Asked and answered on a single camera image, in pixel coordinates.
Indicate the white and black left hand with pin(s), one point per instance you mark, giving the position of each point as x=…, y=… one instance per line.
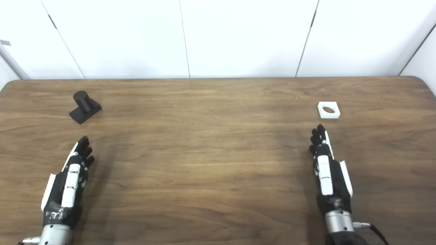
x=71, y=183

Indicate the white and black right hand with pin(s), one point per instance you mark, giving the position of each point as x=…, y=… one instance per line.
x=326, y=177

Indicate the white square piece with hole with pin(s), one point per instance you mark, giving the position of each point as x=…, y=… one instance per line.
x=322, y=114

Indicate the black peg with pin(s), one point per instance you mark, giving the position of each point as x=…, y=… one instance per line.
x=83, y=109

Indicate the grey corner pole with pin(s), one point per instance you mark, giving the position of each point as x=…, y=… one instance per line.
x=13, y=63

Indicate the small grey wall tag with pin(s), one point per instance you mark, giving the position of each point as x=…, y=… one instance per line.
x=4, y=42

